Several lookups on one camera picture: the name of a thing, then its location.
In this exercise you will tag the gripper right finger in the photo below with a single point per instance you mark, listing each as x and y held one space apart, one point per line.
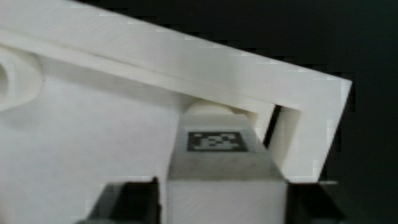
311 206

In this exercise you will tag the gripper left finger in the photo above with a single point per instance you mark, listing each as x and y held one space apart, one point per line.
128 204

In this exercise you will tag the white table leg with tag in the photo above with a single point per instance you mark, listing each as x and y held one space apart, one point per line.
225 187

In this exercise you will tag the white square table top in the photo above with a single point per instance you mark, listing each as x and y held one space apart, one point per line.
101 76

